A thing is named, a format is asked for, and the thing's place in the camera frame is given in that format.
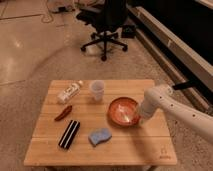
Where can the orange ceramic bowl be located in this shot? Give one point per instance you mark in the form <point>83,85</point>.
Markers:
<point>122,111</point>

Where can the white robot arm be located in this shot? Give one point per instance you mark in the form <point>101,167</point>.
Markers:
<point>160,97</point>

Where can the clear plastic cup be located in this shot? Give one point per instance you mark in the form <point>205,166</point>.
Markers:
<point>96,88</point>

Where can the white plastic bottle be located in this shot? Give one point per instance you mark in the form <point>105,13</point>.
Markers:
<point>65,95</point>

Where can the wooden table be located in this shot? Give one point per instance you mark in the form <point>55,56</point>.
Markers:
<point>145,143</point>

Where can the red-brown chili pepper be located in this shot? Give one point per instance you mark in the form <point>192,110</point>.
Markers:
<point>64,113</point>

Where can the blue sponge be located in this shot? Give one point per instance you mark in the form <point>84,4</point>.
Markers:
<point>100,135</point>

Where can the black white-striped box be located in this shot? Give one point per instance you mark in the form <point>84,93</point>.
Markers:
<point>69,134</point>

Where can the small black box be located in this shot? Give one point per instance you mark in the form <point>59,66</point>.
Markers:
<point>128,31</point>

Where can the black office chair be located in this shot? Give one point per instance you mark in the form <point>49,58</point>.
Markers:
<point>106,18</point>

